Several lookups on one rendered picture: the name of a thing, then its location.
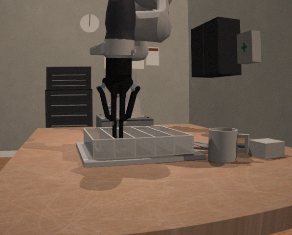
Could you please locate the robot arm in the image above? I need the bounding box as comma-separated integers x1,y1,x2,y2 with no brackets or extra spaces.
90,0,172,61

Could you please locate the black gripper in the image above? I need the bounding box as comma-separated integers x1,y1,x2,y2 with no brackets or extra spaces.
96,58,140,139

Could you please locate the grey mug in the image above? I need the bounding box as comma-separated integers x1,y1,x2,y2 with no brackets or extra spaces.
208,128,249,163

